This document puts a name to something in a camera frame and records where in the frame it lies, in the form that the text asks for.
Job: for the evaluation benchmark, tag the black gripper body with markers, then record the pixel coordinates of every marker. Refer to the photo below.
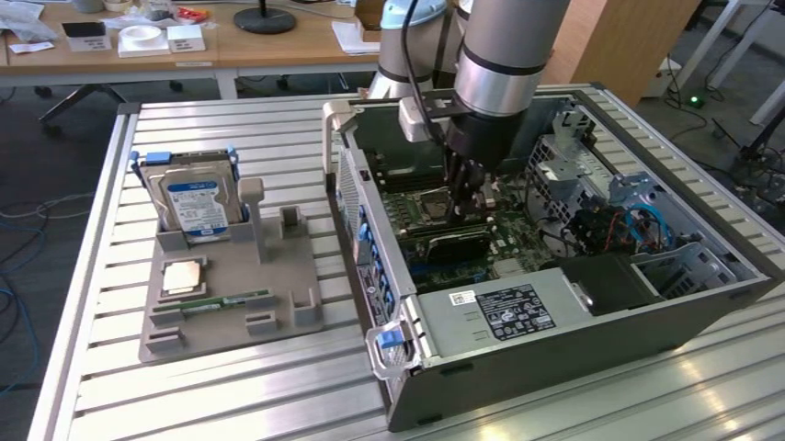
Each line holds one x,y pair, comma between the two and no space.
484,138

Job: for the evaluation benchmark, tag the black graphics card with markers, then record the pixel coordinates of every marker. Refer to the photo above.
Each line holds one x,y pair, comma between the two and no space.
456,248

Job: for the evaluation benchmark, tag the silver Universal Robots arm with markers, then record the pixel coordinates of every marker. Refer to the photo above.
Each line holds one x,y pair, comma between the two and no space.
499,59

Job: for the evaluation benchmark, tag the CPU socket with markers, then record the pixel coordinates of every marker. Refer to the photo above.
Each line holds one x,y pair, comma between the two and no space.
434,206

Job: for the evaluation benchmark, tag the green motherboard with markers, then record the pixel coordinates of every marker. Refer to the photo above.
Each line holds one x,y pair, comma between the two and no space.
520,245

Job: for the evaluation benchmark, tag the silver metal drive cage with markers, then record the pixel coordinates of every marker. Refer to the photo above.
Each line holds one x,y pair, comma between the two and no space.
563,184

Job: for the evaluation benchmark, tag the small silver chipset heatsink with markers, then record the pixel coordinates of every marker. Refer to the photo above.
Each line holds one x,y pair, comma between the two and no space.
506,267

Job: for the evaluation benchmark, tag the stack of white papers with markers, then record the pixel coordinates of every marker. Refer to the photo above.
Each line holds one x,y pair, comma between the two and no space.
355,39

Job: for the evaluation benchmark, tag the grey power supply unit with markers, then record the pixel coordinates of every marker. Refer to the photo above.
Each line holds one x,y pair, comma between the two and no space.
454,331

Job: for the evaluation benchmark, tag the white device by cabinet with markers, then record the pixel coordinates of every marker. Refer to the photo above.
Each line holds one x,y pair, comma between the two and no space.
667,78

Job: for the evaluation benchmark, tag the wooden cabinet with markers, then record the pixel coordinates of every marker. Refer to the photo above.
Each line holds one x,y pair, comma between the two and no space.
643,46

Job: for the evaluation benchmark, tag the brown cardboard box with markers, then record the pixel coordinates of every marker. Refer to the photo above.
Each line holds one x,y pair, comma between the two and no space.
368,14

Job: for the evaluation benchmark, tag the blue case release latch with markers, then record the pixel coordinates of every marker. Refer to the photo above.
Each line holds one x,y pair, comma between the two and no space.
388,340

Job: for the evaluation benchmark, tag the grey plastic parts rack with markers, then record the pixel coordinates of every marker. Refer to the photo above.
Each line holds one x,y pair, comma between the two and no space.
245,275

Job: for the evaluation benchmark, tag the open grey PC case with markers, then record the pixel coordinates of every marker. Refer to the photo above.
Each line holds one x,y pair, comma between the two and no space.
551,367

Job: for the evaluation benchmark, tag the silver disk bay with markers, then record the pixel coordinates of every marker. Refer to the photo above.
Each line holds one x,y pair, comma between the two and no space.
705,266

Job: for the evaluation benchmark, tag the hard disk with blue caddy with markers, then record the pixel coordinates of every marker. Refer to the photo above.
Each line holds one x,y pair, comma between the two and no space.
189,206

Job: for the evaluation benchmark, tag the black round lamp base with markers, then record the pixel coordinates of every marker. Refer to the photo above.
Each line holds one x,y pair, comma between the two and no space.
263,20

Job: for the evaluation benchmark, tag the black stand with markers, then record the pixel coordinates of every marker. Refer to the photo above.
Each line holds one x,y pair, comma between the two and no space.
757,151

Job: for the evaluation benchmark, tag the green RAM stick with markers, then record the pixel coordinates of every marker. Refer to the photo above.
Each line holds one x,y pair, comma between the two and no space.
208,304

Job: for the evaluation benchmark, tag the CPU chip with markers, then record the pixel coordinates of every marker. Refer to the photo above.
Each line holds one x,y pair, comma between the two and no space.
181,278

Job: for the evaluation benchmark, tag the plain white box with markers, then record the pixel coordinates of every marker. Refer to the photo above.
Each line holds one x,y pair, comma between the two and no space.
185,39

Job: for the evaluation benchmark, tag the small red items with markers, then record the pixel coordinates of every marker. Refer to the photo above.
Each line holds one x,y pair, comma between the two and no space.
191,16

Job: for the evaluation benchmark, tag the white tape roll on box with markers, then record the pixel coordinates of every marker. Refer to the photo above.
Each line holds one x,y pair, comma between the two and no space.
141,39

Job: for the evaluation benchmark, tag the black office chair base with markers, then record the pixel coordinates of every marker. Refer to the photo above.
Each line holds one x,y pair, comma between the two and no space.
79,94

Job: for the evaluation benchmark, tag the wooden desk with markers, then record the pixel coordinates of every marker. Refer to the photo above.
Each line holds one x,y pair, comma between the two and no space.
92,59

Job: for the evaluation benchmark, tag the white box with black top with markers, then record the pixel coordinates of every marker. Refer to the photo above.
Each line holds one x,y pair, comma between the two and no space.
85,37

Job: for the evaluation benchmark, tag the grey cup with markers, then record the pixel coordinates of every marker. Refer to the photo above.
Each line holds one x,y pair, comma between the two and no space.
88,5

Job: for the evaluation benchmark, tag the red and white card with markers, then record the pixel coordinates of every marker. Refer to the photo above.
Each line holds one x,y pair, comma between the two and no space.
30,47

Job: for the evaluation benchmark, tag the clear plastic bags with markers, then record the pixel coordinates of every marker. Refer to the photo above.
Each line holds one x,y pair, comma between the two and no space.
24,18

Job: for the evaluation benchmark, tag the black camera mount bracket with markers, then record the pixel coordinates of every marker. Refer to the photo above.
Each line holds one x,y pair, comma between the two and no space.
444,105

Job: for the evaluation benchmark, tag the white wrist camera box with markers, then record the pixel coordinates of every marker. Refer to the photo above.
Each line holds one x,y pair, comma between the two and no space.
411,121

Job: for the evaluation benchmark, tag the white table frame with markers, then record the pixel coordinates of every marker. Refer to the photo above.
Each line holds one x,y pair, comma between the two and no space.
729,46

